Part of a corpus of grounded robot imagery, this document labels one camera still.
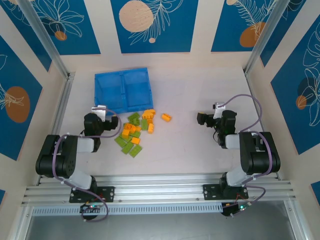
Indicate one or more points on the orange round-stud lego piece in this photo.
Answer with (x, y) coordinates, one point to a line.
(128, 126)

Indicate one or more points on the green lego brick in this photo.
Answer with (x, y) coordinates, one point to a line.
(144, 124)
(133, 117)
(135, 151)
(120, 140)
(136, 134)
(128, 148)

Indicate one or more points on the small orange lego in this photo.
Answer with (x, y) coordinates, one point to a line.
(138, 128)

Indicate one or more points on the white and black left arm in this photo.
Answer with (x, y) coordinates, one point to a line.
(55, 160)

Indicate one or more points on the orange toothed lego piece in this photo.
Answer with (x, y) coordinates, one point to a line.
(145, 115)
(151, 112)

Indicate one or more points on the blue two-compartment plastic bin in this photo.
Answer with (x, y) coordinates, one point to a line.
(125, 90)

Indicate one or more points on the small green-lit circuit board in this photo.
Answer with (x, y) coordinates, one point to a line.
(231, 210)
(90, 208)

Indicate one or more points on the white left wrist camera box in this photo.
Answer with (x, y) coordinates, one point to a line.
(98, 110)

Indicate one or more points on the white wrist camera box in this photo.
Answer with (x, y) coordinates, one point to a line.
(98, 110)
(218, 108)

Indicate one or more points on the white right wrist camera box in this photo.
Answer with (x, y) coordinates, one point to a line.
(218, 108)

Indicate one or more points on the aluminium side rail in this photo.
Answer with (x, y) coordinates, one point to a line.
(253, 92)
(65, 100)

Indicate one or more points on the blue floral wall panel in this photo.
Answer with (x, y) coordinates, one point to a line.
(30, 42)
(175, 37)
(2, 197)
(316, 190)
(225, 25)
(75, 37)
(287, 100)
(15, 75)
(287, 30)

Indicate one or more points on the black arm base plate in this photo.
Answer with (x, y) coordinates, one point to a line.
(107, 193)
(210, 192)

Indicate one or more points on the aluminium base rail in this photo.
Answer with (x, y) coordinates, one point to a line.
(160, 187)

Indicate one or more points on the aluminium frame post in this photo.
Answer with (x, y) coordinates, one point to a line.
(22, 225)
(42, 32)
(296, 220)
(270, 32)

